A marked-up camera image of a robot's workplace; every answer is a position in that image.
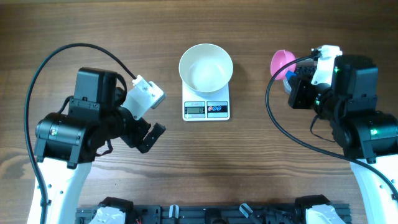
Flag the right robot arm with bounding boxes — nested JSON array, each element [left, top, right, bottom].
[[286, 55, 397, 223]]

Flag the black beans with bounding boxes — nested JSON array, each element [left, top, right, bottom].
[[295, 63, 317, 80]]

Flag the pink scoop blue handle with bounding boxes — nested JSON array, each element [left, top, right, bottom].
[[270, 50, 296, 80]]

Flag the white bowl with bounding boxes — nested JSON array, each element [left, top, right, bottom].
[[178, 44, 234, 95]]

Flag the white digital kitchen scale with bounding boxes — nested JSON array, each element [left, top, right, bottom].
[[182, 84, 231, 122]]

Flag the right black camera cable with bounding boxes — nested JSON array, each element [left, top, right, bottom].
[[265, 54, 398, 200]]

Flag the left black camera cable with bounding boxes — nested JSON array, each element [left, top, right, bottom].
[[24, 42, 137, 224]]

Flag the black camera cable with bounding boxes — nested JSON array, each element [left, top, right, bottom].
[[265, 54, 398, 200], [24, 42, 137, 224]]

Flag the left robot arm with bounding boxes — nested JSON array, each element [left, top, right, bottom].
[[28, 67, 165, 223]]

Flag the clear plastic container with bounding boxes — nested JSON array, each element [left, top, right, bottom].
[[283, 79, 292, 95]]

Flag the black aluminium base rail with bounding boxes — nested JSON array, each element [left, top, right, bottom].
[[74, 203, 353, 224]]

